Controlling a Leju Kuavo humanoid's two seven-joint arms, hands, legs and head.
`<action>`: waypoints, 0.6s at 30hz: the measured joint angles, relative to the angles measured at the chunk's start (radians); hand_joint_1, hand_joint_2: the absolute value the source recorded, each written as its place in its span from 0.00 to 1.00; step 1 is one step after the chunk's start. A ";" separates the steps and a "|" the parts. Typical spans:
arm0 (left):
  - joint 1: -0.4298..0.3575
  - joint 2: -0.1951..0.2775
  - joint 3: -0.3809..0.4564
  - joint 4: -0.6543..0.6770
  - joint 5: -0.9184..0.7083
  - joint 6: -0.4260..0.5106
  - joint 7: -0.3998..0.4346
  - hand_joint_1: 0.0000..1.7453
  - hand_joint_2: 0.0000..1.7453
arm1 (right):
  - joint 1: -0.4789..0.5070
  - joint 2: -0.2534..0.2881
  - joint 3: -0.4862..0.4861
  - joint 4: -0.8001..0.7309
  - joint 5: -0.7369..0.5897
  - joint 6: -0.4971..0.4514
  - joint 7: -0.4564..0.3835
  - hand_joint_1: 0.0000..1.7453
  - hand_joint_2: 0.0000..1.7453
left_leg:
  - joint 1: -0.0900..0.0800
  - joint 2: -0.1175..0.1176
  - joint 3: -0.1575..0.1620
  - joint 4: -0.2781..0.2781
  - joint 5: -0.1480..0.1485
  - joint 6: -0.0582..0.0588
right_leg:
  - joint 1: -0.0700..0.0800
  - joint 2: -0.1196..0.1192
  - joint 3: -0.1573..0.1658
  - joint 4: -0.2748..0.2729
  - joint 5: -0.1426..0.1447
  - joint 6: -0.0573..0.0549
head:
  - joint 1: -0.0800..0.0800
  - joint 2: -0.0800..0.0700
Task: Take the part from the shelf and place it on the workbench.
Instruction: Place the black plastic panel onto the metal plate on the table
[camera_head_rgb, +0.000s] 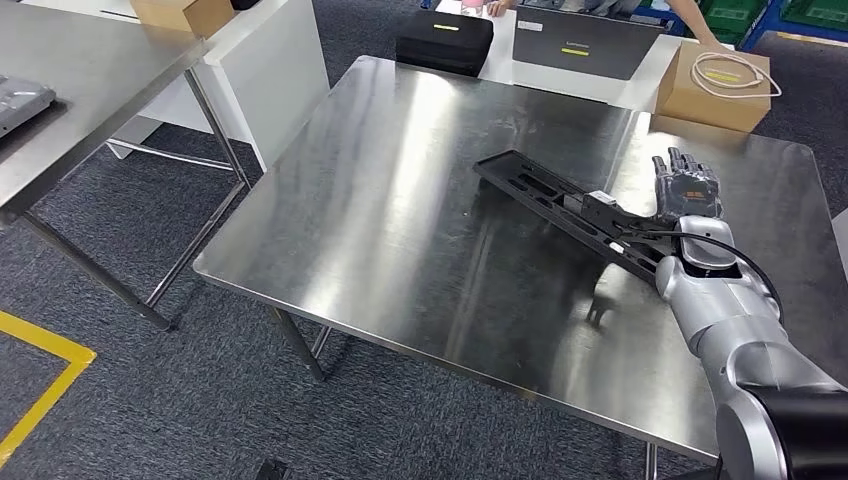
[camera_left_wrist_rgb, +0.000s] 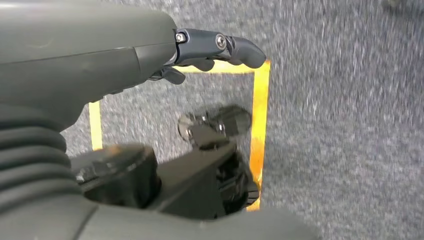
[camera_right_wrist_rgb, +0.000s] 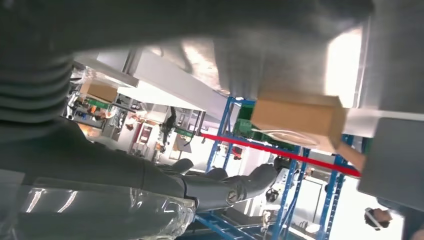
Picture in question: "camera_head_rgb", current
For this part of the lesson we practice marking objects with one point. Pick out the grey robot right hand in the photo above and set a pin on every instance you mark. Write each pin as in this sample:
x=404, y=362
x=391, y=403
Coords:
x=689, y=192

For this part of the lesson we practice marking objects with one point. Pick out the person's right hand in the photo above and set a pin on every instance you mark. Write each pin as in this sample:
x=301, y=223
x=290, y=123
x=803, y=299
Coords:
x=502, y=6

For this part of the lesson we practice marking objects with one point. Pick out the black plastic plate bracket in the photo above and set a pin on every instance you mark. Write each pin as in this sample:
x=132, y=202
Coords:
x=523, y=175

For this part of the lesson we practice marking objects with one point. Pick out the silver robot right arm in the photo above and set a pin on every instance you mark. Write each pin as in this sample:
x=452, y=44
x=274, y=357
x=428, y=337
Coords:
x=729, y=311

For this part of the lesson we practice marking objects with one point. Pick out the person's left forearm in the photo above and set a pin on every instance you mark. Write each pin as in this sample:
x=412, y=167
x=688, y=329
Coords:
x=692, y=20

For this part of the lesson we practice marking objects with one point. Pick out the black case with yellow label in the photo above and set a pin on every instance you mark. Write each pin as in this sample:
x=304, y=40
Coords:
x=444, y=43

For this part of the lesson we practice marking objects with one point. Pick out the dark grey laptop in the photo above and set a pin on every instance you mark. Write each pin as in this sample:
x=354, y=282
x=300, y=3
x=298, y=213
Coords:
x=583, y=46

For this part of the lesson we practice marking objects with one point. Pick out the green plastic crate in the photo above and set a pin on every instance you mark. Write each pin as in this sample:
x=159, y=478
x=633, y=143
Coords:
x=815, y=12
x=735, y=16

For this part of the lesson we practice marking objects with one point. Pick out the stainless steel table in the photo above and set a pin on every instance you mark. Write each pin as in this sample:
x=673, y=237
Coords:
x=397, y=199
x=79, y=79

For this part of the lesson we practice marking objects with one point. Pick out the grey flat device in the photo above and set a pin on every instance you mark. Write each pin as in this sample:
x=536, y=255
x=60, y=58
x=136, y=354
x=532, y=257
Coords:
x=23, y=102

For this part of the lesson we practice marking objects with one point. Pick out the yellow floor tape square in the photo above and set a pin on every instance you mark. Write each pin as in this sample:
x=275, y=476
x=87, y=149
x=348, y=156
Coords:
x=40, y=339

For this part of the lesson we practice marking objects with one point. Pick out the blue rack frame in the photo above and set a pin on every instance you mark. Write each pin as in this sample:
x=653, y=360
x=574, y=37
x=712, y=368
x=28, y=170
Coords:
x=762, y=26

